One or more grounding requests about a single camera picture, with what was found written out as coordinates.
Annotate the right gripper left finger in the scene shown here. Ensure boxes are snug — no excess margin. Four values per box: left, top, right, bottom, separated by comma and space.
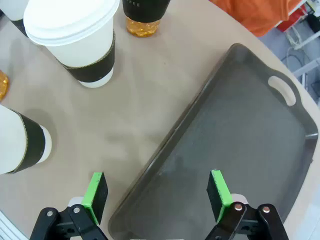
29, 171, 110, 240

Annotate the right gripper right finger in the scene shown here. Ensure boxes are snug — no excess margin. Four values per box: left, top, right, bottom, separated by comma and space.
205, 169, 291, 240

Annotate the white paper cup black sleeve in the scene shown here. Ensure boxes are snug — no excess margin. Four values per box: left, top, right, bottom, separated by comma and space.
23, 0, 121, 89
0, 104, 53, 176
0, 0, 32, 38

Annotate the clear plastic cup amber tea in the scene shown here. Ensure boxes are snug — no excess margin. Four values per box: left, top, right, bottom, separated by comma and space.
121, 0, 172, 38
0, 69, 10, 102

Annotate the dark brown serving tray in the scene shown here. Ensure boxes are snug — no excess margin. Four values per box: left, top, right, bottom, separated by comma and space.
107, 42, 320, 240

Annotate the person in orange hoodie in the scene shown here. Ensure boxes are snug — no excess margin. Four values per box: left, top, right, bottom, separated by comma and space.
208, 0, 312, 38

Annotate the red bag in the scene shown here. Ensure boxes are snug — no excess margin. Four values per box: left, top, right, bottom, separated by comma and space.
276, 3, 310, 33

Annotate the white cable bundle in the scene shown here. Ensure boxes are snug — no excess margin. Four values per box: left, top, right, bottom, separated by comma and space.
286, 24, 305, 48

